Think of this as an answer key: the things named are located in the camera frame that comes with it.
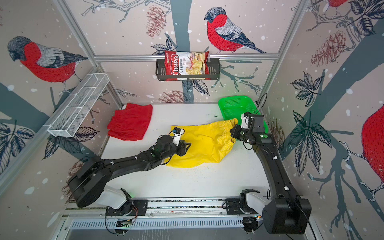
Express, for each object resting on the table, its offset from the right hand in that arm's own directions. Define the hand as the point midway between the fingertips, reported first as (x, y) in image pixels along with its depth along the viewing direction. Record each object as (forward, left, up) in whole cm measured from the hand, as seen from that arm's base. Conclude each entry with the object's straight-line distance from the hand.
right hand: (229, 131), depth 79 cm
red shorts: (+16, +67, -15) cm, 71 cm away
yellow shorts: (+2, +10, -16) cm, 19 cm away
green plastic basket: (+39, -10, -22) cm, 46 cm away
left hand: (-4, +23, -7) cm, 24 cm away
